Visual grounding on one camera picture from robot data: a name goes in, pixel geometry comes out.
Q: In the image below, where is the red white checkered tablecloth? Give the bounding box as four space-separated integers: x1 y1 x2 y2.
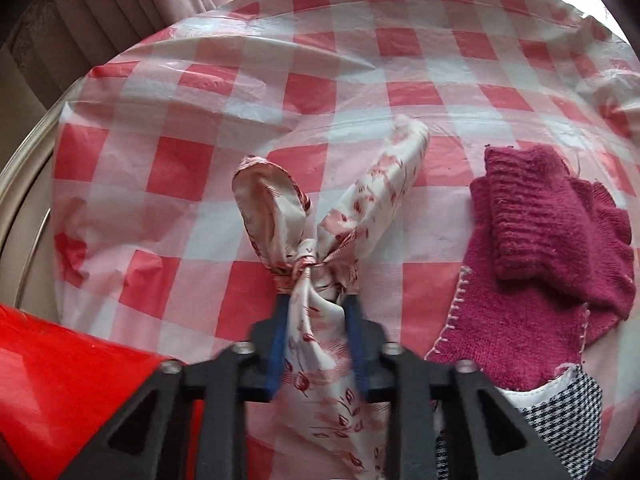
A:
52 0 640 480

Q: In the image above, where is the white dresser with silver trim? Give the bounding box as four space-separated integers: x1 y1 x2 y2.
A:
0 100 68 311

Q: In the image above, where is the magenta knit cloth white stitching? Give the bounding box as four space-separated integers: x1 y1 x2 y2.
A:
424 265 593 393

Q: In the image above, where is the houndstooth face mask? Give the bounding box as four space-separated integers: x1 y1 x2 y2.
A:
435 364 603 480

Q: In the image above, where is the magenta knit glove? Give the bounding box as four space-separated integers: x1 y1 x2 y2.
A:
484 144 640 323

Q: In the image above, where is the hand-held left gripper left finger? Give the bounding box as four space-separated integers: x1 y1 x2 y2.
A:
59 296 291 480

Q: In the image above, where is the red thermos jug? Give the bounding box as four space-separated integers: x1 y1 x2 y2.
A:
0 302 206 480

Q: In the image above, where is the white floral silk scarf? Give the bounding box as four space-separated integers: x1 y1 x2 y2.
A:
232 114 431 480

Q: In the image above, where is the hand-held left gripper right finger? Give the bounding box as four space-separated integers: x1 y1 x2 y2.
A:
344 295 572 480

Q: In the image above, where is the pink pleated curtain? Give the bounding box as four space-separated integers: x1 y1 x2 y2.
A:
0 0 236 126

